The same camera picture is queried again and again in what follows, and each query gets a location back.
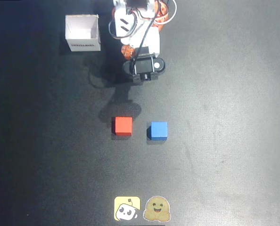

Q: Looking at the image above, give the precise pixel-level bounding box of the blue cube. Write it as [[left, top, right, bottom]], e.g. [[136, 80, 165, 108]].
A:
[[147, 121, 168, 141]]

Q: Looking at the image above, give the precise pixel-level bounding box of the white cardboard box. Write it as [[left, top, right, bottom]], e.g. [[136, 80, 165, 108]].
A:
[[65, 14, 102, 52]]

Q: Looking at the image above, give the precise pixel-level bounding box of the red cube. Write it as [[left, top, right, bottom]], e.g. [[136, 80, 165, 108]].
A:
[[111, 116, 133, 137]]

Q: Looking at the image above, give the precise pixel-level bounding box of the yellow robot sticker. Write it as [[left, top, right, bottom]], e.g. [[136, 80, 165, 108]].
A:
[[114, 196, 141, 221]]

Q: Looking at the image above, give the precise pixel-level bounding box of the smiling face sticker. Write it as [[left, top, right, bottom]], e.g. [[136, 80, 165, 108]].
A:
[[143, 196, 171, 222]]

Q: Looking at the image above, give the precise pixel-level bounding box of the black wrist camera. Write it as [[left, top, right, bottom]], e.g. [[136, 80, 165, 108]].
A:
[[122, 53, 166, 84]]

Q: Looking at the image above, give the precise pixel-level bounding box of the white cable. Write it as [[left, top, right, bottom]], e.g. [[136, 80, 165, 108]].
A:
[[108, 0, 178, 40]]

